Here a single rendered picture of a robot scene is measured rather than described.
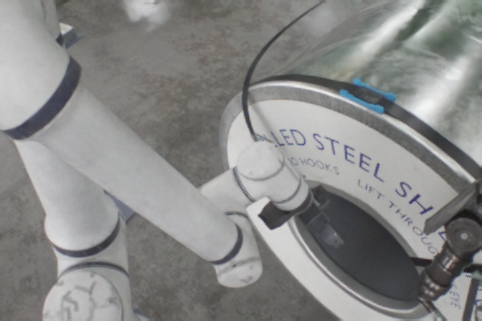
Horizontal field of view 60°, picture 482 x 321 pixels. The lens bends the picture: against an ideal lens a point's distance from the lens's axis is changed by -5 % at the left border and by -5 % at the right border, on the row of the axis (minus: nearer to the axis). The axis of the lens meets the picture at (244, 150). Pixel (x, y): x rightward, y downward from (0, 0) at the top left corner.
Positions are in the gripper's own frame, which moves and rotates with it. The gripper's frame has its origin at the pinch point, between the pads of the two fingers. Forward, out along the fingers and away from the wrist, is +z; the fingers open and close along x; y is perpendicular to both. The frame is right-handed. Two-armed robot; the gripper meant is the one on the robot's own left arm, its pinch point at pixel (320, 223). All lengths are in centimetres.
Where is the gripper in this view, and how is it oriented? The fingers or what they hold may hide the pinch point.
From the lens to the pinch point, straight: 112.7
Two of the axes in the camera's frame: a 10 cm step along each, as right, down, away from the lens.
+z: 5.1, 5.1, 6.9
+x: -4.4, -5.3, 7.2
